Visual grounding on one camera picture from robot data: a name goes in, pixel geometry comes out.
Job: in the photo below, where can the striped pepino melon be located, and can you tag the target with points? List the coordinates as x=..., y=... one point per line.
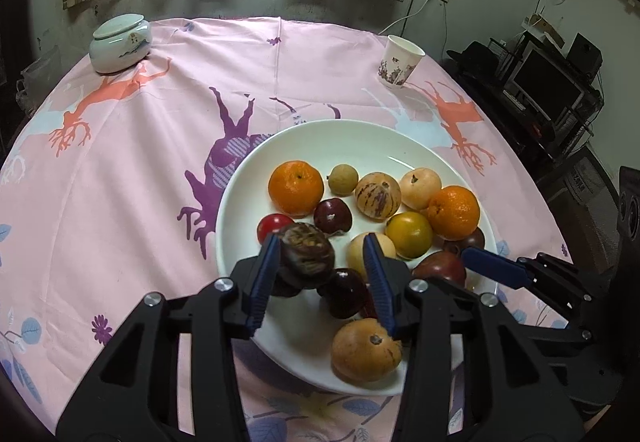
x=378, y=196

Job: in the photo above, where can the black mesh chair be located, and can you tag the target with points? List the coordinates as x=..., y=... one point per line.
x=585, y=202

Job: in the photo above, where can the large yellow passion fruit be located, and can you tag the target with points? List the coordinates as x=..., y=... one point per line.
x=365, y=352

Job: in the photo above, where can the computer monitor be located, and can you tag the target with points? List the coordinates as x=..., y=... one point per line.
x=545, y=82

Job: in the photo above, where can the printed paper cup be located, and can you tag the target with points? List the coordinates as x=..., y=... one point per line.
x=400, y=62

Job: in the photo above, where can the dark brown passion fruit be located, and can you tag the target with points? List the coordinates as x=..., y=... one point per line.
x=306, y=254

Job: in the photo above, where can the small cardboard box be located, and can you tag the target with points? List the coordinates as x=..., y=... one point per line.
x=542, y=29

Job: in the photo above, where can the pale yellow round fruit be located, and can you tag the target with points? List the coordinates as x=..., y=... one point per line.
x=356, y=254

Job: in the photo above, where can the small tan longan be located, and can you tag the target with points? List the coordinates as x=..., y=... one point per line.
x=343, y=179

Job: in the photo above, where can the black computer desk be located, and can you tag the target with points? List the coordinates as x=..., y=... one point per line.
x=550, y=132

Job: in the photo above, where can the dark red tomato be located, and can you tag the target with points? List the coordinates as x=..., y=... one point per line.
x=440, y=268

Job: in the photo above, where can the black hat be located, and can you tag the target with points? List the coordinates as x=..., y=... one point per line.
x=475, y=59

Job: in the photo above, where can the pink printed tablecloth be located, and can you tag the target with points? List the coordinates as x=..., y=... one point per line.
x=125, y=172

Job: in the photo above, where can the green yellow tomato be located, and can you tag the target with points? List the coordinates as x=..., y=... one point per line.
x=409, y=234

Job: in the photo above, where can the small red tomato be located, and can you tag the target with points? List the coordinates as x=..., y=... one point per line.
x=272, y=224

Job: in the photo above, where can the white plastic bag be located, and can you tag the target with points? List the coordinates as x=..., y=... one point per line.
x=37, y=72

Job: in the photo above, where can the white lidded ceramic jar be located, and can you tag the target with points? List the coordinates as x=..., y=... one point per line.
x=120, y=47

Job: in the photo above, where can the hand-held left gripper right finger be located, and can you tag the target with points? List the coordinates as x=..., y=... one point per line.
x=380, y=287

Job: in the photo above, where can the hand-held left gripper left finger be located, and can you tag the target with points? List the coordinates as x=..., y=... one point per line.
x=262, y=282

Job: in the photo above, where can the orange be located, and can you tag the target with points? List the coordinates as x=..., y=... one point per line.
x=296, y=187
x=454, y=213

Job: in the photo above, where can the white oval plate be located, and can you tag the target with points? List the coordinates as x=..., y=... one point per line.
x=320, y=142

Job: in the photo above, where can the black speaker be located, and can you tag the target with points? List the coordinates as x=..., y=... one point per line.
x=585, y=57

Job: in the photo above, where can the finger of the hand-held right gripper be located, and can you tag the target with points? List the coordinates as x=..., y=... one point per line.
x=495, y=267
x=560, y=339

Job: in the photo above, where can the pale peach round fruit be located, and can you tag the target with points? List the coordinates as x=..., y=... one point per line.
x=420, y=188

